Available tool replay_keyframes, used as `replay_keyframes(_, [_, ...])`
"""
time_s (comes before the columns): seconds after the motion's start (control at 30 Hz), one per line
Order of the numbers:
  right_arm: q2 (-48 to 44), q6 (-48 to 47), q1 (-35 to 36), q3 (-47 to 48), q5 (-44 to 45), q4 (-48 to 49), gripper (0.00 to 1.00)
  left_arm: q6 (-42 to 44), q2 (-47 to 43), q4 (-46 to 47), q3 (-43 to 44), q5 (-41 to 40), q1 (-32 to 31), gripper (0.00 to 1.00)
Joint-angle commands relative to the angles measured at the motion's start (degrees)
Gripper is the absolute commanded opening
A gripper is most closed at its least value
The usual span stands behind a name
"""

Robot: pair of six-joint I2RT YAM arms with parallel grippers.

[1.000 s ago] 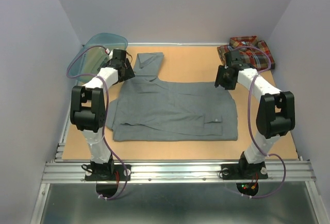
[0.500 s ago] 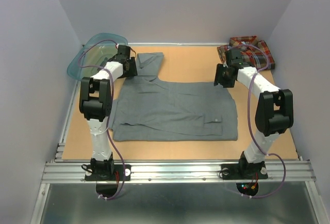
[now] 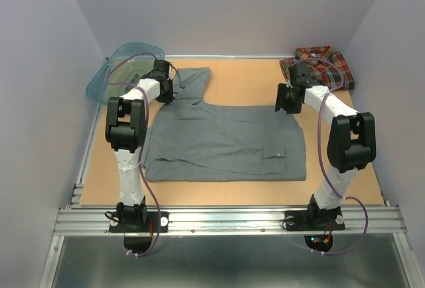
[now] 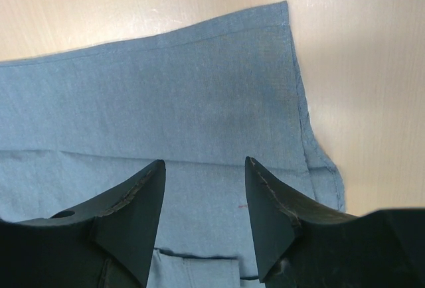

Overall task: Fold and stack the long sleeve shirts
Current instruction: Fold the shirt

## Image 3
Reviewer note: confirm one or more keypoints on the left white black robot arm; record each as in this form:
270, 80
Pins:
126, 129

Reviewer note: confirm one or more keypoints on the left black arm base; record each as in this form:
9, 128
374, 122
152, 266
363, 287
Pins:
136, 219

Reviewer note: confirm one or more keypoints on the teal transparent plastic bin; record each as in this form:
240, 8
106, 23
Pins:
123, 69

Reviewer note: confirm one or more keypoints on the aluminium rail frame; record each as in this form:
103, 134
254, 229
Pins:
229, 234

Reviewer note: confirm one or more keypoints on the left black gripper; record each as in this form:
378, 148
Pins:
169, 97

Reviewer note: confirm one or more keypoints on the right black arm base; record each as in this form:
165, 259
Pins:
313, 218

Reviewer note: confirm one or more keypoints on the folded plaid flannel shirt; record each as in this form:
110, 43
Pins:
327, 71

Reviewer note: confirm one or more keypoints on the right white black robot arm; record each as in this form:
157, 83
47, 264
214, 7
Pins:
345, 137

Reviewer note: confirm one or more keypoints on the grey long sleeve shirt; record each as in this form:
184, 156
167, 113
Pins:
191, 140

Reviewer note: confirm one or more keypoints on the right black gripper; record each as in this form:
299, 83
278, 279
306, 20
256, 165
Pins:
283, 88

